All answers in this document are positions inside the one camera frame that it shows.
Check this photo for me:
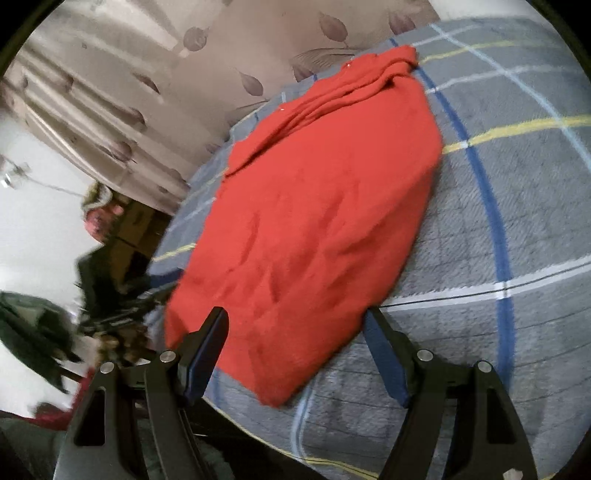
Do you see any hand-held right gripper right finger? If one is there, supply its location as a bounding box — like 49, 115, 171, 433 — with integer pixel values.
365, 307, 539, 480

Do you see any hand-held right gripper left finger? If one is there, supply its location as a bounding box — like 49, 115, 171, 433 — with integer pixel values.
51, 306, 230, 480

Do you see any red knit sweater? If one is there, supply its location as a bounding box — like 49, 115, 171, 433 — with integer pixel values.
164, 45, 445, 408

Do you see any brown cardboard box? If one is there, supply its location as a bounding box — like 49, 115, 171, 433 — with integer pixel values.
113, 200, 172, 243
108, 237, 160, 282

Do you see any pink patterned bundle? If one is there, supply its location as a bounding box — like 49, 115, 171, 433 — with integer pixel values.
84, 207, 126, 244

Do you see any lace-edged patterned cloth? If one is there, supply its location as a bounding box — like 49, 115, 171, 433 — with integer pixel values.
82, 181, 118, 214

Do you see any grey plaid blanket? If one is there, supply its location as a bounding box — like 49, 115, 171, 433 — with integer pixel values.
150, 16, 591, 480

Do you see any beige leaf-print curtain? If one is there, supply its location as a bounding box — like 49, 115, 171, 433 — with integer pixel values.
0, 0, 444, 217

